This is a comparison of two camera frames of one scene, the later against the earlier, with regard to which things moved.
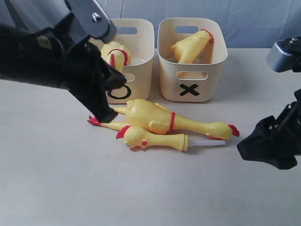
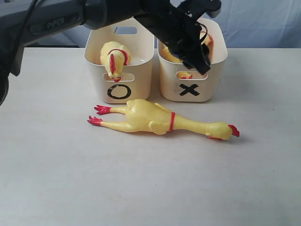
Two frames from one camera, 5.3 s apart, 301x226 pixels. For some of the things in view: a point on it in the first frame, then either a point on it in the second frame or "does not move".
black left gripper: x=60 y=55 to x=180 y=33
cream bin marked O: x=138 y=34 does not move
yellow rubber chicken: x=116 y=54 does not move
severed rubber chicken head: x=136 y=138 to x=184 y=75
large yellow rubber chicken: x=151 y=117 does not move
